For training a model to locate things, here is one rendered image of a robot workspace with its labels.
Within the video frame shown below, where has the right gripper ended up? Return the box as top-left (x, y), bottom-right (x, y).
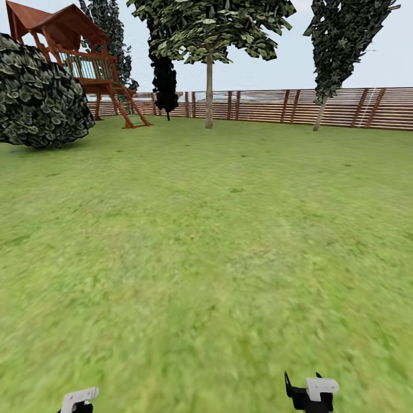
top-left (286, 377), bottom-right (333, 413)

